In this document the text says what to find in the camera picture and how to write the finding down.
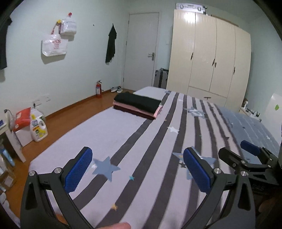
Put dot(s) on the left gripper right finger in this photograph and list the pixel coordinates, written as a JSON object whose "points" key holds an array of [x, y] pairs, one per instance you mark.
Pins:
{"points": [[229, 199]]}

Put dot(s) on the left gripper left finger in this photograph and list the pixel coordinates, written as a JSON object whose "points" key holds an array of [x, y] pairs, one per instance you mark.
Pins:
{"points": [[46, 202]]}

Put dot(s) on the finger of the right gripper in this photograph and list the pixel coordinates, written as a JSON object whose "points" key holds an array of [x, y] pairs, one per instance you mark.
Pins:
{"points": [[233, 160], [263, 154]]}

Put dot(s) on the black printed t-shirt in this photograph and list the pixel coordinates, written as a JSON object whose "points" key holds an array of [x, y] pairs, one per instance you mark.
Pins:
{"points": [[144, 103]]}

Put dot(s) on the person left hand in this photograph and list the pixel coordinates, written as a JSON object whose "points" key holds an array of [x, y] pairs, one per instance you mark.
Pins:
{"points": [[123, 225]]}

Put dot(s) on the yellow detergent bottle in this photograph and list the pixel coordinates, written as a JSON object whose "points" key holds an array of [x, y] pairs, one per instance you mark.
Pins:
{"points": [[38, 128]]}

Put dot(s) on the red package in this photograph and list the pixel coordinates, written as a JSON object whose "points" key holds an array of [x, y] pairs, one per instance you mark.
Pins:
{"points": [[22, 119]]}

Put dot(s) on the pink folded garment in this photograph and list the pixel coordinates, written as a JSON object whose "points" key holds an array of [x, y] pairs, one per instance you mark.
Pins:
{"points": [[154, 114]]}

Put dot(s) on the striped bed sheet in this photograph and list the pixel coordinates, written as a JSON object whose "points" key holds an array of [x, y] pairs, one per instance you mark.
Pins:
{"points": [[137, 174]]}

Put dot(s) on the cream wardrobe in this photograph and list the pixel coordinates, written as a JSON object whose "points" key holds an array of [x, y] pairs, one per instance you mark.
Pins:
{"points": [[210, 59]]}

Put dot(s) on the white pillow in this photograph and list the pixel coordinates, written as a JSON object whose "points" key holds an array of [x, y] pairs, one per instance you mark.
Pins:
{"points": [[152, 92]]}

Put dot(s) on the maroon folded garment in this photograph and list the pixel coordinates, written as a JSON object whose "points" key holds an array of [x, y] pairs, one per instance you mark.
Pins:
{"points": [[134, 112]]}

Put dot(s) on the grey suitcase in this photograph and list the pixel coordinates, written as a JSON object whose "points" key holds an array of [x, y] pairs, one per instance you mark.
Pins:
{"points": [[161, 77]]}

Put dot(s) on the red fire extinguisher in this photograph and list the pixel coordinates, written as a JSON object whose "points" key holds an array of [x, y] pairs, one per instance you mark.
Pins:
{"points": [[99, 89]]}

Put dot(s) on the pair of shoes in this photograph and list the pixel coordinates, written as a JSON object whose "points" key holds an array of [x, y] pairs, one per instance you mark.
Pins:
{"points": [[117, 89]]}

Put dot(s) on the white door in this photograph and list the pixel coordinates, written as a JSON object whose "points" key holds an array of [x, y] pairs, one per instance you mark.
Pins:
{"points": [[140, 50]]}

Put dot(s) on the white plastic bag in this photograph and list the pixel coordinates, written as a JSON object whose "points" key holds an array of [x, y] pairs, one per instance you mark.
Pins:
{"points": [[54, 44]]}

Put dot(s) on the white hanging packet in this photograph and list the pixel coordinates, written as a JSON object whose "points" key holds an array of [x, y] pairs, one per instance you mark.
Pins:
{"points": [[68, 25]]}

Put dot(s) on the black garment on wall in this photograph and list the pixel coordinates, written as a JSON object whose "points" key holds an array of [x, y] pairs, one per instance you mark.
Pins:
{"points": [[111, 49]]}

